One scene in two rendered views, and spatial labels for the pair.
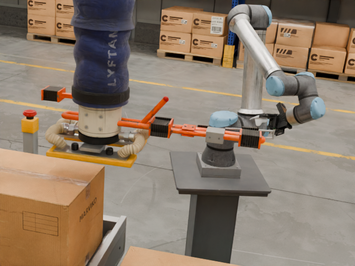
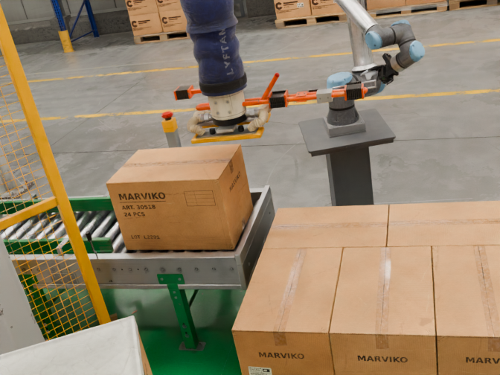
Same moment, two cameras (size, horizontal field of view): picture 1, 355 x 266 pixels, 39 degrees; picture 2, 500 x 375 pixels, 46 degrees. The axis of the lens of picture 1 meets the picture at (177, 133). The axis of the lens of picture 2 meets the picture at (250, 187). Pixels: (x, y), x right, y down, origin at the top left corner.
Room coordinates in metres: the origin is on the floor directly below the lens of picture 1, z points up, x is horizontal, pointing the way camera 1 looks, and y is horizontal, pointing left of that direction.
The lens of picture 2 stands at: (-0.80, -0.14, 2.11)
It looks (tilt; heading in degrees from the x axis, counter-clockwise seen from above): 26 degrees down; 9
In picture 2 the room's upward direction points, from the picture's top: 11 degrees counter-clockwise
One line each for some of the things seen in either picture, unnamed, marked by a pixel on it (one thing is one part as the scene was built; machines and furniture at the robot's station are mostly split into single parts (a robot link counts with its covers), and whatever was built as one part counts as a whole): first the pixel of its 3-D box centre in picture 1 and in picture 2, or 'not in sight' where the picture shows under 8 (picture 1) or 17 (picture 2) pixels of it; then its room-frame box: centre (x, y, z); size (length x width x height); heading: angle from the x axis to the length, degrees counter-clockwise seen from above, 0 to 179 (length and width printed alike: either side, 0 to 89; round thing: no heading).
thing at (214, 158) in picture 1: (218, 152); (342, 111); (2.58, -0.24, 0.86); 0.19 x 0.19 x 0.10
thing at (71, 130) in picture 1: (99, 134); (230, 117); (1.90, 0.31, 1.16); 0.34 x 0.25 x 0.06; 83
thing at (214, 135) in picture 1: (215, 135); (324, 95); (1.84, -0.15, 1.22); 0.07 x 0.07 x 0.04; 83
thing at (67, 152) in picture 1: (92, 151); (227, 132); (1.80, 0.33, 1.12); 0.34 x 0.10 x 0.05; 83
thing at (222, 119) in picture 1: (223, 129); (341, 89); (2.58, -0.25, 0.99); 0.17 x 0.15 x 0.18; 114
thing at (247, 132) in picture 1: (250, 138); (354, 91); (1.82, -0.28, 1.23); 0.08 x 0.07 x 0.05; 83
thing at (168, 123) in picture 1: (161, 126); (278, 99); (1.87, 0.07, 1.23); 0.10 x 0.08 x 0.06; 173
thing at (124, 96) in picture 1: (101, 91); (222, 80); (1.90, 0.31, 1.34); 0.23 x 0.23 x 0.04
